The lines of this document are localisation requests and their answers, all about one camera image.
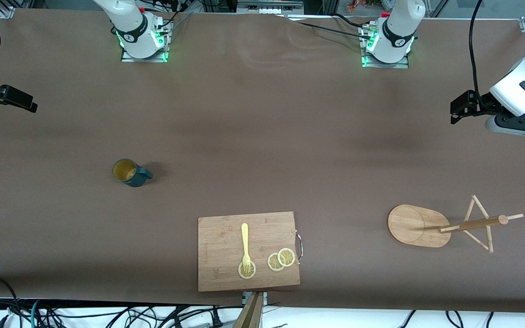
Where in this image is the metal bracket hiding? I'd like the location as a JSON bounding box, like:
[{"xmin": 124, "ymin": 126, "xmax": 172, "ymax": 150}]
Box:
[{"xmin": 242, "ymin": 292, "xmax": 268, "ymax": 307}]

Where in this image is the wooden post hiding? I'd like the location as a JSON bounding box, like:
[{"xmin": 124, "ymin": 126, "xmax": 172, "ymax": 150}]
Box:
[{"xmin": 233, "ymin": 292, "xmax": 263, "ymax": 328}]

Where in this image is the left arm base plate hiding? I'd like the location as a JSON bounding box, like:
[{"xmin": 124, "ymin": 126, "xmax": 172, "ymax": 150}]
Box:
[{"xmin": 361, "ymin": 23, "xmax": 410, "ymax": 69}]

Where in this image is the bamboo cutting board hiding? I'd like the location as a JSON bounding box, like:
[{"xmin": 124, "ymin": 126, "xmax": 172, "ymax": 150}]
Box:
[{"xmin": 197, "ymin": 211, "xmax": 304, "ymax": 292}]

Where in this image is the yellow plastic fork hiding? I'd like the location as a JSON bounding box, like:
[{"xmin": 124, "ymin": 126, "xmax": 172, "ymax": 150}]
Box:
[{"xmin": 241, "ymin": 223, "xmax": 252, "ymax": 275}]

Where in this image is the teal cup yellow inside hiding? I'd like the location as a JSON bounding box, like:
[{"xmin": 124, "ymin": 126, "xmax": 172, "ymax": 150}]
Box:
[{"xmin": 112, "ymin": 159, "xmax": 154, "ymax": 188}]

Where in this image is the brown table cover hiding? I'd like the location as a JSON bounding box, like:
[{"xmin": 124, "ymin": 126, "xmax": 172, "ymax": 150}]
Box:
[{"xmin": 0, "ymin": 8, "xmax": 525, "ymax": 315}]

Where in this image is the wooden cup rack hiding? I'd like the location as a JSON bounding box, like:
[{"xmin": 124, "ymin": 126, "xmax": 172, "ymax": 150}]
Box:
[{"xmin": 387, "ymin": 195, "xmax": 525, "ymax": 254}]

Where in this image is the grey power strip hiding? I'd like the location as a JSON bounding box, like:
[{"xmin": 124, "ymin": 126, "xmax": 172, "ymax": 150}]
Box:
[{"xmin": 237, "ymin": 0, "xmax": 305, "ymax": 15}]

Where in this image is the black base cable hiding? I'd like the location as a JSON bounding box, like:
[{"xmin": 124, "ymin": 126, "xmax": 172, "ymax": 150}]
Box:
[
  {"xmin": 333, "ymin": 13, "xmax": 370, "ymax": 29},
  {"xmin": 295, "ymin": 20, "xmax": 373, "ymax": 41}
]

